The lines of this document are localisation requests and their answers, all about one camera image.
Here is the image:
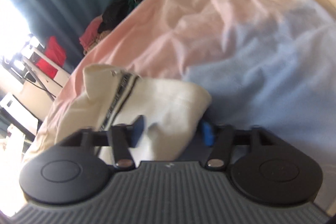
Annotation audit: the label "tan patterned cloth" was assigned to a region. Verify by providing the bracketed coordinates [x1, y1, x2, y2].
[82, 29, 112, 55]

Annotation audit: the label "white desk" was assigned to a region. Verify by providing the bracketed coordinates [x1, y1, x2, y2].
[0, 91, 40, 141]

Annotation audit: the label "cream sweatpants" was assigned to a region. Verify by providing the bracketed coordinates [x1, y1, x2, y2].
[23, 63, 213, 162]

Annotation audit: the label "black framed window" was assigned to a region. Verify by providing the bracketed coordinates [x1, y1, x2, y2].
[0, 0, 33, 63]

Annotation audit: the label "red cloth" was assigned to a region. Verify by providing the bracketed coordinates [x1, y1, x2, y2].
[35, 35, 67, 78]

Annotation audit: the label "black clothes heap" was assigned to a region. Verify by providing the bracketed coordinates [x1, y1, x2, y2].
[98, 0, 169, 33]

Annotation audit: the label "bed with pastel sheet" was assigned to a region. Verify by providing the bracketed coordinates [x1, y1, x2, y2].
[23, 0, 336, 163]

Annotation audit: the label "pink crumpled cloth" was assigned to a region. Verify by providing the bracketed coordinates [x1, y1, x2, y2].
[79, 17, 106, 49]

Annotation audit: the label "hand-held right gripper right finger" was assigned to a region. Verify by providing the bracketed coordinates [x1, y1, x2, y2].
[200, 120, 279, 170]

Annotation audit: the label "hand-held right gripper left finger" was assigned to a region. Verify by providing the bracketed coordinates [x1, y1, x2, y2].
[78, 115, 145, 170]

